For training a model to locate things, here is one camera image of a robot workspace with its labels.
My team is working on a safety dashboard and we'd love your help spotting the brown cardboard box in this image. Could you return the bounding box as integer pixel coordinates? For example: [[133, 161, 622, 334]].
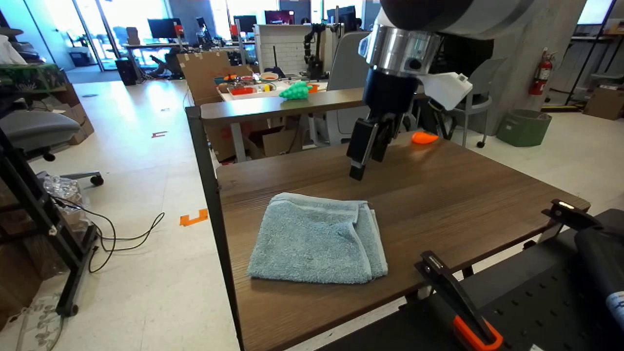
[[583, 85, 624, 122]]

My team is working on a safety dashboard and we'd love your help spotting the large cardboard panel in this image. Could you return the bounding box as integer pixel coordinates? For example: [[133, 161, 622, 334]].
[[177, 49, 257, 108]]

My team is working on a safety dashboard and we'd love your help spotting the cardboard box under table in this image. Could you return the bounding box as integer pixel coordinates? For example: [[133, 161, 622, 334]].
[[244, 126, 304, 161]]

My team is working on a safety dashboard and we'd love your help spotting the white board with toys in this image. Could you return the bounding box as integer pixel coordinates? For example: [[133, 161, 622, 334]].
[[214, 73, 331, 102]]

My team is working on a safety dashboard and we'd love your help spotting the red fire extinguisher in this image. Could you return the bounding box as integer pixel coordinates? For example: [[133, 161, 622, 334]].
[[528, 48, 558, 98]]

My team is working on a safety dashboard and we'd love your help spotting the orange floor tape mark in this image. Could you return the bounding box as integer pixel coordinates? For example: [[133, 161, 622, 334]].
[[177, 207, 213, 229]]

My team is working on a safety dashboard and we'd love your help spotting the black metal stand frame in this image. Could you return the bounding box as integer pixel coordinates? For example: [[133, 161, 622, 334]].
[[0, 127, 101, 321]]

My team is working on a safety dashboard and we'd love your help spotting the green plastic object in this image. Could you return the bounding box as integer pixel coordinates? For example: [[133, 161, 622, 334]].
[[279, 81, 312, 104]]

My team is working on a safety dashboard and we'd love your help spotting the grey rolling chair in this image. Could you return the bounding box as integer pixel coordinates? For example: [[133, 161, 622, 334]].
[[0, 106, 107, 190]]

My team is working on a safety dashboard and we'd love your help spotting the green round bin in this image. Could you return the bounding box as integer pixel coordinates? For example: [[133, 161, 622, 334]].
[[495, 108, 554, 149]]

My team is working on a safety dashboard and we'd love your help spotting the orange carrot-shaped toy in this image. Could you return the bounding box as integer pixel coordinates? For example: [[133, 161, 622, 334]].
[[409, 129, 441, 149]]

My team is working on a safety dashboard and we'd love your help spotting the thin black floor cable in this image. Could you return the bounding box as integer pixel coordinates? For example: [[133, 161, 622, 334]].
[[49, 194, 168, 276]]

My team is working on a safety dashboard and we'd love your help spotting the grey table leg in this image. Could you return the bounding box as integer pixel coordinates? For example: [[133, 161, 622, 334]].
[[228, 122, 250, 165]]

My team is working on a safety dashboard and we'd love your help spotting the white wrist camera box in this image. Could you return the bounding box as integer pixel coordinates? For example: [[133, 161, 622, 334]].
[[415, 71, 476, 114]]

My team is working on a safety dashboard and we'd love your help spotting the black computer monitor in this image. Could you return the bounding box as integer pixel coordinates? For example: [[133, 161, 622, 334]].
[[232, 14, 259, 36], [326, 5, 359, 28], [146, 16, 187, 42]]

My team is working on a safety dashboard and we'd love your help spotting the grey chair backrest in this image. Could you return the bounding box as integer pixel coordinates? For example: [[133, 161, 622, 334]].
[[326, 30, 370, 92]]

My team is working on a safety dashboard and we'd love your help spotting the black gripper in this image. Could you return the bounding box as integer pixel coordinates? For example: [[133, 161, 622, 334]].
[[345, 67, 423, 182]]

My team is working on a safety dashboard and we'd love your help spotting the white chair with castors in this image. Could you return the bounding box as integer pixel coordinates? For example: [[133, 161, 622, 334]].
[[452, 57, 503, 151]]

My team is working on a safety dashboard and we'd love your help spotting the black perforated mounting board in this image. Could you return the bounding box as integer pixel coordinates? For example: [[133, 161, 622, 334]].
[[318, 227, 624, 351]]

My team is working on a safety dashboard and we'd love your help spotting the long wooden side table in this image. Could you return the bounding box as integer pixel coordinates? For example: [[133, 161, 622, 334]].
[[199, 87, 367, 165]]

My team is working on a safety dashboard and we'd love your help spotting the blue terry towel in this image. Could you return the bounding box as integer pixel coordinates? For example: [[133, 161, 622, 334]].
[[246, 192, 390, 287]]

